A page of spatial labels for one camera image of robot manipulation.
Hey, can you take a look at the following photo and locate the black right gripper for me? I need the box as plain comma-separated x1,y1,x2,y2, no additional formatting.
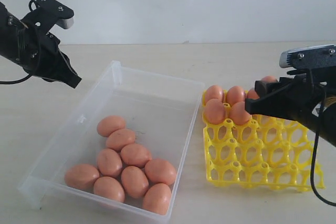
245,74,328,122

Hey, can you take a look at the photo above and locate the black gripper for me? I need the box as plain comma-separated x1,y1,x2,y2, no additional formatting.
15,27,82,88

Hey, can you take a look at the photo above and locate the brown egg placed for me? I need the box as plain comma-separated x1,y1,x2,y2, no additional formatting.
246,88,260,100
204,85,224,103
226,86,246,106

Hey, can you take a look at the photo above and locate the brown egg row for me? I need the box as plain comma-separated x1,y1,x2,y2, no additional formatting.
228,101,252,125

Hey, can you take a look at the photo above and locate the clear plastic bin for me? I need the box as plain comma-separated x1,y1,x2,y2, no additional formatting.
19,61,204,223

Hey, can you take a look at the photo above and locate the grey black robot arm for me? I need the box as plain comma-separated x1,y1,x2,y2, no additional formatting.
1,0,81,88

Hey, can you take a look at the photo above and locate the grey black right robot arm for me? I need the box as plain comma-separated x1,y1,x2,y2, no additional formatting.
245,74,335,146

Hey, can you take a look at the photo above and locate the yellow plastic egg tray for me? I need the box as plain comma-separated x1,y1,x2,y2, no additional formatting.
201,89,326,192

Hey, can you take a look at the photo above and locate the black right camera cable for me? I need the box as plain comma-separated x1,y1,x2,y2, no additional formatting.
309,84,336,206

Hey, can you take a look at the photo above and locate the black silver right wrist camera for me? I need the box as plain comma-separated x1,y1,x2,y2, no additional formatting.
279,44,335,76

